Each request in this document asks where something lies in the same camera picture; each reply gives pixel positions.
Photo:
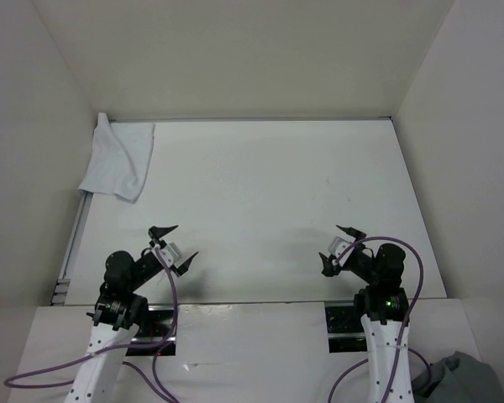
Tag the grey skirt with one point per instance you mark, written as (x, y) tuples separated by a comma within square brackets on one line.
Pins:
[(458, 378)]

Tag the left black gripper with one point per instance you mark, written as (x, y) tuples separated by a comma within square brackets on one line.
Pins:
[(158, 232)]

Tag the white skirt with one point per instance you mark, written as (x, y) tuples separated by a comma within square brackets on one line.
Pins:
[(120, 159)]

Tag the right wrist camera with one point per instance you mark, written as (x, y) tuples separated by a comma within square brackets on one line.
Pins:
[(338, 246)]

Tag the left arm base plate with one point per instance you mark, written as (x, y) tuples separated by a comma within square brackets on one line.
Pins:
[(157, 326)]

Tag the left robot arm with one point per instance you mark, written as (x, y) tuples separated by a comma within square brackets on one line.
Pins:
[(120, 313)]

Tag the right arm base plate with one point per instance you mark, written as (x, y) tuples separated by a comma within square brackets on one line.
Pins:
[(345, 331)]

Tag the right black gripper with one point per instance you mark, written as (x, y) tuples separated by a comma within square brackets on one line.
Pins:
[(328, 269)]

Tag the aluminium table rail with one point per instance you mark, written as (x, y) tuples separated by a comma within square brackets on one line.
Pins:
[(63, 281)]

